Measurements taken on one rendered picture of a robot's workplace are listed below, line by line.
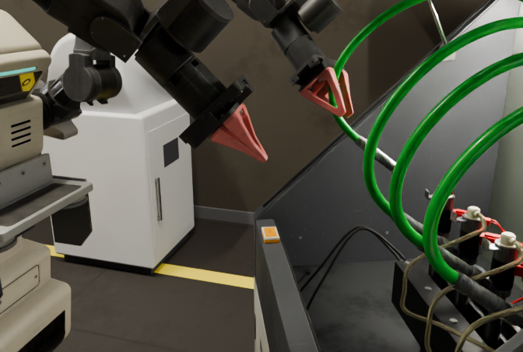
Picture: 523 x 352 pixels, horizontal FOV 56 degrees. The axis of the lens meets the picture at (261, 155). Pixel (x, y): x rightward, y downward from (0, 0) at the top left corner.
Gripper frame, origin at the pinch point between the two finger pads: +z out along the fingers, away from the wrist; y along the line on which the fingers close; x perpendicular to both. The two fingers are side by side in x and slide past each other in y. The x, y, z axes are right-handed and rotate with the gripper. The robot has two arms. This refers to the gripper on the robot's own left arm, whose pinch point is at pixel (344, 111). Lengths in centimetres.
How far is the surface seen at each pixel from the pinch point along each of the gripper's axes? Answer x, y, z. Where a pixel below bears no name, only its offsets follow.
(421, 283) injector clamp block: 6.2, 0.7, 29.6
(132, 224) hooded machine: 159, 92, -61
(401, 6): -17.5, -0.8, -6.5
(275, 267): 25.7, -3.6, 14.9
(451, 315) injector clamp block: 2.9, -4.7, 34.8
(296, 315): 20.1, -12.9, 23.9
